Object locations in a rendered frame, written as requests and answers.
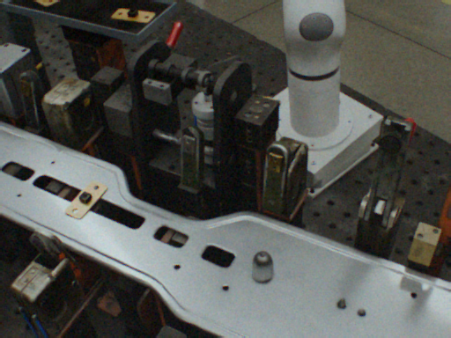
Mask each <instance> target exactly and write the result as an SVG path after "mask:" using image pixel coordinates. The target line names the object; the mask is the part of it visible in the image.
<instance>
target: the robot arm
mask: <svg viewBox="0 0 451 338"><path fill-rule="evenodd" d="M283 10H284V27H285V46H286V61H287V74H288V88H289V103H287V104H286V105H284V106H283V107H282V108H281V110H280V111H279V128H278V130H277V133H278V134H279V135H280V137H282V136H286V137H290V138H291V139H294V140H295V139H297V140H299V141H301V142H303V143H307V145H308V151H325V150H327V149H332V148H335V147H337V146H338V145H339V144H342V143H343V141H345V140H347V138H348V136H350V135H351V132H352V128H353V117H352V114H351V112H350V109H349V108H348V107H346V106H345V104H343V103H341V100H340V60H341V45H342V43H343V41H344V35H345V28H346V17H345V9H344V0H283Z"/></svg>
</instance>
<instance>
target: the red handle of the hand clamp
mask: <svg viewBox="0 0 451 338"><path fill-rule="evenodd" d="M403 120H404V121H408V122H412V123H413V130H412V132H411V135H410V141H411V138H412V137H413V133H414V130H415V128H416V125H417V124H416V123H415V122H414V121H415V120H414V119H411V118H407V119H403ZM387 201H388V200H387V199H385V198H380V197H379V196H378V198H377V200H376V204H375V205H374V206H373V207H372V212H373V213H374V214H375V215H377V216H379V217H382V215H384V214H385V210H386V204H387Z"/></svg>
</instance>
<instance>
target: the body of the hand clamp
mask: <svg viewBox="0 0 451 338"><path fill-rule="evenodd" d="M405 200H406V198H404V197H400V196H398V195H397V196H396V199H395V202H394V205H398V206H400V208H399V212H398V215H397V217H396V220H395V223H394V225H393V226H392V228H391V227H389V226H386V227H385V226H381V222H382V219H383V217H384V215H382V217H379V216H377V215H375V214H374V213H373V214H372V215H371V217H370V219H369V220H368V221H367V220H365V216H364V217H359V220H358V224H357V232H356V238H355V242H354V247H355V248H357V249H358V250H361V251H365V252H367V253H370V254H374V255H376V256H378V257H382V258H383V259H386V260H388V259H389V256H390V254H391V252H392V250H393V248H394V244H395V240H396V234H397V232H398V225H399V223H400V220H401V217H402V213H403V205H404V203H405Z"/></svg>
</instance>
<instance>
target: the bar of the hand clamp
mask: <svg viewBox="0 0 451 338"><path fill-rule="evenodd" d="M412 130H413V123H412V122H408V121H404V120H401V119H398V118H393V117H390V116H389V117H388V118H387V119H386V121H385V123H384V125H383V133H382V136H381V140H380V149H379V152H378V156H377V159H376V166H375V169H374V173H373V182H372V186H371V189H370V192H369V199H368V203H367V206H366V212H365V220H367V221H368V220H369V219H370V217H371V215H372V214H373V212H372V207H373V206H374V204H375V202H376V196H379V197H380V198H385V199H387V200H388V201H387V204H386V210H385V214H384V217H383V219H382V222H381V226H385V227H386V226H387V225H388V219H389V215H390V213H391V211H392V209H393V206H394V202H395V199H396V191H397V189H398V186H399V182H400V178H401V174H402V171H403V163H404V160H405V158H406V155H407V150H408V146H409V143H410V135H411V132H412Z"/></svg>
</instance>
